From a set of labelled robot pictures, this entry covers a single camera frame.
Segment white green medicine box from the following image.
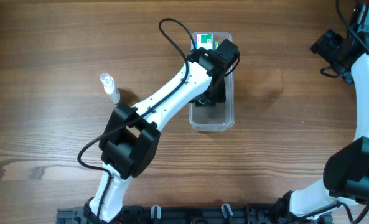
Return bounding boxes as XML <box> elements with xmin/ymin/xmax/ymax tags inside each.
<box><xmin>196</xmin><ymin>34</ymin><xmax>213</xmax><ymax>50</ymax></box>

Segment green Zam-Buk ointment box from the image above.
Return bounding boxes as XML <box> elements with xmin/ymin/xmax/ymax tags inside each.
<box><xmin>195</xmin><ymin>98</ymin><xmax>216</xmax><ymax>107</ymax></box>

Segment blue medicine box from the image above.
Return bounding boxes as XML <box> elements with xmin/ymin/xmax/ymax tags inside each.
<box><xmin>195</xmin><ymin>40</ymin><xmax>219</xmax><ymax>50</ymax></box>

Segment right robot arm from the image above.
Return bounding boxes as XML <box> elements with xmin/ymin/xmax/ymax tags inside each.
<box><xmin>269</xmin><ymin>1</ymin><xmax>369</xmax><ymax>223</ymax></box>

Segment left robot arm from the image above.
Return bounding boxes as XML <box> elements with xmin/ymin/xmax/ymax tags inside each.
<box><xmin>85</xmin><ymin>39</ymin><xmax>240</xmax><ymax>223</ymax></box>

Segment clear plastic container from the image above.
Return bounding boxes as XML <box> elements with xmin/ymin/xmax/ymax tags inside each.
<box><xmin>189</xmin><ymin>32</ymin><xmax>235</xmax><ymax>132</ymax></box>

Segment white spray bottle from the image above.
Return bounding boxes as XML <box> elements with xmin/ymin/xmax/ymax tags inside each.
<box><xmin>100</xmin><ymin>73</ymin><xmax>121</xmax><ymax>105</ymax></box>

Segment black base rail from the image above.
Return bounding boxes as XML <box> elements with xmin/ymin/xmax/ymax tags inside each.
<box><xmin>55</xmin><ymin>203</ymin><xmax>334</xmax><ymax>224</ymax></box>

